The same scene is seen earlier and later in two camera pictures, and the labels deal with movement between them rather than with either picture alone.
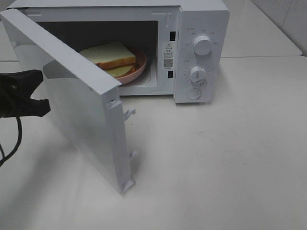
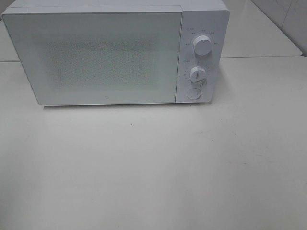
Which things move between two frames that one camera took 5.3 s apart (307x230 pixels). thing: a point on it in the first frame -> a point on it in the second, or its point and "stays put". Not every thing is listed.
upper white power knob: x=202 y=45 stays put
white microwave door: x=82 y=97 -> x=99 y=57
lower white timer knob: x=198 y=75 stays put
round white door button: x=194 y=94 stays put
